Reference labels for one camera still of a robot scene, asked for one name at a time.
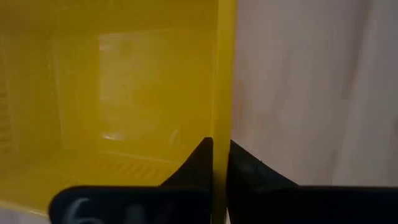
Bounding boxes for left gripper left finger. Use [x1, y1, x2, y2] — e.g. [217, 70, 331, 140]
[47, 136, 215, 224]

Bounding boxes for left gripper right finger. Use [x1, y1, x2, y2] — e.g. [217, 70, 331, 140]
[226, 139, 398, 224]

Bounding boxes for yellow basket with label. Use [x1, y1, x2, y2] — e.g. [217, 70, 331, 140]
[0, 0, 239, 224]

